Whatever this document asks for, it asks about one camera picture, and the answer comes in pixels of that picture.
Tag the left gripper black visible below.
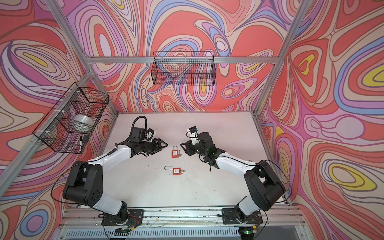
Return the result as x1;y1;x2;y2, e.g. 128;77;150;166
138;138;168;155

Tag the red padlock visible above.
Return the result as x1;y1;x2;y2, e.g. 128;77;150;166
164;166;185;176
172;146;181;158

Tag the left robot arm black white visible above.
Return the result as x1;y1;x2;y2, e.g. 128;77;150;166
63;129;168;226

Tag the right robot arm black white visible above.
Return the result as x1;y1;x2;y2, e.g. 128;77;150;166
181;128;286;224

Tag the black marker in basket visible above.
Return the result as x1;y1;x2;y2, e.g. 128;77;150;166
79;136;83;154

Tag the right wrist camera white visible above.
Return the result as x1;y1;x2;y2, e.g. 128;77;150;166
186;126;198;139

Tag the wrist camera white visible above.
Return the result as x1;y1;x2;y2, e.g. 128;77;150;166
145;128;155;141
186;126;198;139

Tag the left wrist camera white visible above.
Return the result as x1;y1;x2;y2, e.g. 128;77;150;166
145;128;155;141

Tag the black wire basket back wall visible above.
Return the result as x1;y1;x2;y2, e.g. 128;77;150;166
151;51;217;86

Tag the black wire basket wall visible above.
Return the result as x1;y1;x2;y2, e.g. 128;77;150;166
33;83;110;154
151;51;217;86

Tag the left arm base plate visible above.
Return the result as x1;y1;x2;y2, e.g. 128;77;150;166
102;209;144;227

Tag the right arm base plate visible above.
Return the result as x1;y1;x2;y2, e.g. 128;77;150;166
218;208;264;226

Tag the black wire basket left wall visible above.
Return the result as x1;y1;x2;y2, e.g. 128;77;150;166
33;83;110;154

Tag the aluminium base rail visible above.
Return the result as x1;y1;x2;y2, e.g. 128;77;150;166
52;205;313;240

